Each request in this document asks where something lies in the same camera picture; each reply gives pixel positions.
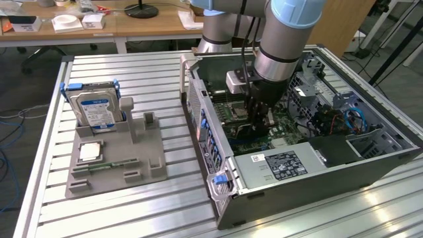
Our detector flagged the green motherboard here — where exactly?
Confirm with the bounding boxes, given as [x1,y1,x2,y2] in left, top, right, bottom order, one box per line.
[209,85,307,156]

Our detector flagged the small white cardboard box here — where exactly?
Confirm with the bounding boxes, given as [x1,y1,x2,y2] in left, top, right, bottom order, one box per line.
[81,13,107,29]

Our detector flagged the black round lamp base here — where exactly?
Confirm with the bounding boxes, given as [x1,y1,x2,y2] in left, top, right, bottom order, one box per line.
[124,0,159,19]

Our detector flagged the black and red wire bundle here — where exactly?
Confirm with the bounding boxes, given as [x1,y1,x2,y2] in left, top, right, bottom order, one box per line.
[313,106,351,136]

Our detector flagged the silver CPU chip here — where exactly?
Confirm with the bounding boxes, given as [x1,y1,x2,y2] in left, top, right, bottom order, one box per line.
[77,143,101,161]

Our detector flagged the blue data wire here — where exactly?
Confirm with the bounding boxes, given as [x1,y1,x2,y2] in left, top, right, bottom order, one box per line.
[343,107,369,133]

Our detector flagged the open black PC case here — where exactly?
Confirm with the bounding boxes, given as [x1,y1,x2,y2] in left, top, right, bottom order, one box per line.
[179,44,423,230]

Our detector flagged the grey power supply unit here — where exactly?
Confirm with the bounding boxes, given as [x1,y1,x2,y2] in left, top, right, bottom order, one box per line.
[232,142,328,190]

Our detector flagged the black slanted stand pole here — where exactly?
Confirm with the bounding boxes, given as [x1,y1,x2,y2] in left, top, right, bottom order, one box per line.
[368,0,423,86]

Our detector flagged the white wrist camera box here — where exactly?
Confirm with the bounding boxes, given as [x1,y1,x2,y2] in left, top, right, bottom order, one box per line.
[225,70,256,95]

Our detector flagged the blue floor cable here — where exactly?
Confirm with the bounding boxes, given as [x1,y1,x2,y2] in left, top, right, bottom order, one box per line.
[0,119,25,214]

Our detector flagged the CPU socket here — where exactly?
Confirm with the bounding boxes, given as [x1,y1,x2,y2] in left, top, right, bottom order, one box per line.
[229,101,249,119]

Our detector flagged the metal disk bay cage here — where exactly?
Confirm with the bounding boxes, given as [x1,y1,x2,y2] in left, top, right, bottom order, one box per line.
[285,71,357,136]

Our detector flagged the white floor cable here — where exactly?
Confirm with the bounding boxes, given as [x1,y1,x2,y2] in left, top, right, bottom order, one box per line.
[0,104,50,119]

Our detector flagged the stack of white papers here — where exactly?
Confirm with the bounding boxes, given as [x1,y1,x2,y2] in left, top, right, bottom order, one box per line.
[177,9,204,30]

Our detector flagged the graphics card with metal bracket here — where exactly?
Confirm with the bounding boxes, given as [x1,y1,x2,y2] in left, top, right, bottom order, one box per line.
[229,123,271,143]

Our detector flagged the black floor power adapter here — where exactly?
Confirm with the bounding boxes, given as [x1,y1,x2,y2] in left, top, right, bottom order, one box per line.
[355,48,373,60]

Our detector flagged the hard disk in blue caddy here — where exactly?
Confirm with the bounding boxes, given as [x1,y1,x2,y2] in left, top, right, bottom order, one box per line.
[59,79,120,131]

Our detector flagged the green RAM stick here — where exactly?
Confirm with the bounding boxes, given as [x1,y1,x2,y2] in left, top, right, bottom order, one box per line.
[85,160,128,172]

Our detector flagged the white desk frame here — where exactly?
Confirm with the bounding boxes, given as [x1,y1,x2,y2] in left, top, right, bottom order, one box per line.
[357,0,423,67]

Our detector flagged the white box with black lid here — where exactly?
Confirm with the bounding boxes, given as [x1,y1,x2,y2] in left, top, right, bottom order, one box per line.
[6,15,42,32]

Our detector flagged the wooden desk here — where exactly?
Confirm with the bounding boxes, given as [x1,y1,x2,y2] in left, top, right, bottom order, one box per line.
[0,0,296,54]

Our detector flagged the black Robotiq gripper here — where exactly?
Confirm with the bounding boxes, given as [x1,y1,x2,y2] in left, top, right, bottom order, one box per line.
[247,78,288,136]

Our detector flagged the black chair base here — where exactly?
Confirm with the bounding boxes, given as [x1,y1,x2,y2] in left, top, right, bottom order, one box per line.
[16,43,99,74]

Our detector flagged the white box with round hole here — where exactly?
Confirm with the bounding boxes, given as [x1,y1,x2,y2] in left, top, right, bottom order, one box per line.
[50,14,84,34]

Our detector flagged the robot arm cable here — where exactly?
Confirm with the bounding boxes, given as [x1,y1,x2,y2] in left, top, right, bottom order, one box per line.
[239,0,263,100]

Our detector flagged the installed black RAM stick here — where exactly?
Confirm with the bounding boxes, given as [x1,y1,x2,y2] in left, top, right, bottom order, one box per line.
[224,119,249,128]

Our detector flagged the grey parts rack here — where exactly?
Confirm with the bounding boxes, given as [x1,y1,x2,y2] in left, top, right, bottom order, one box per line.
[65,97,168,200]

